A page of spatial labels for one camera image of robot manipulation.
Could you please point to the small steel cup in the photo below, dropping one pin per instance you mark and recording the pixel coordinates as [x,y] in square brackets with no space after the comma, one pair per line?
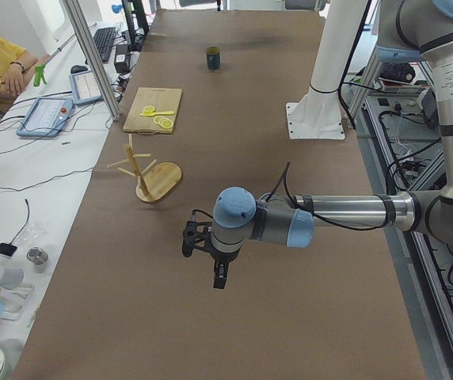
[38,258]

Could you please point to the blue teach pendant near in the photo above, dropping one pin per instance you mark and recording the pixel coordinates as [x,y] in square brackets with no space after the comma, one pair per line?
[46,117]

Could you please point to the green clamp tool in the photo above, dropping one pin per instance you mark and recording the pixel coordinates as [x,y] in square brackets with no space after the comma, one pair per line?
[39,76]

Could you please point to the blue mug yellow inside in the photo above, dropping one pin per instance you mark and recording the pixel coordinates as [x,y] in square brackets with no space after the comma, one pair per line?
[213,58]

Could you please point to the computer mouse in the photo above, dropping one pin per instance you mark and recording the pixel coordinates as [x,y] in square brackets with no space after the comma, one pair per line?
[75,69]

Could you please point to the black keyboard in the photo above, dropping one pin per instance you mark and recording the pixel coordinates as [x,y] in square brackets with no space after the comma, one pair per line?
[104,41]

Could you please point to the lemon slice on knife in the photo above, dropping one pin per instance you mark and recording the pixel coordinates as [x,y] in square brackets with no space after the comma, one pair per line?
[148,110]

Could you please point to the wooden cup rack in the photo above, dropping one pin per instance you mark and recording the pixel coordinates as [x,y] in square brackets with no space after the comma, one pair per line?
[155,181]

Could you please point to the bamboo cutting board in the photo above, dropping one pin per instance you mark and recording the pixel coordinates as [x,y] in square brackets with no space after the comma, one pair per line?
[163,99]

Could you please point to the small black square device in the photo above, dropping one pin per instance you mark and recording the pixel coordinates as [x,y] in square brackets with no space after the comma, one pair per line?
[7,249]

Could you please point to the blue teach pendant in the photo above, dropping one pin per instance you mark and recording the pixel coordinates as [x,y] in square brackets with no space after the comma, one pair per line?
[84,88]
[46,117]

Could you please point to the grey lying cup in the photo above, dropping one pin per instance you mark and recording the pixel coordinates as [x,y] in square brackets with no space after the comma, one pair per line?
[11,278]

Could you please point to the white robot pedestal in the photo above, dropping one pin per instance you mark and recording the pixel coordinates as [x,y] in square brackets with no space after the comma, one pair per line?
[318,114]

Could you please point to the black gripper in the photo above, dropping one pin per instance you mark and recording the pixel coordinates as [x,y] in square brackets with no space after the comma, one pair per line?
[223,257]

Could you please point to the lemon slice near handle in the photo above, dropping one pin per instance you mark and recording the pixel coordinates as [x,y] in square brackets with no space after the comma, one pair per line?
[166,123]

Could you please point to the black power adapter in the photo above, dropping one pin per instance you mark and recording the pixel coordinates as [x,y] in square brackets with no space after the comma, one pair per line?
[122,59]

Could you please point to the aluminium frame post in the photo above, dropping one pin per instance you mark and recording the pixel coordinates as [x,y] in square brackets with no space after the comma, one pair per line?
[89,49]

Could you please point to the blue teach pendant far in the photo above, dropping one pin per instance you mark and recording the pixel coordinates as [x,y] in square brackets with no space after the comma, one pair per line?
[84,88]

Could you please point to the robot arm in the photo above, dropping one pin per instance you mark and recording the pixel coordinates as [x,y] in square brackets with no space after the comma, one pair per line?
[409,31]

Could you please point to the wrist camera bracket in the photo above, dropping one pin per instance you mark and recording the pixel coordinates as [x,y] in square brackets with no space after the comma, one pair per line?
[196,235]

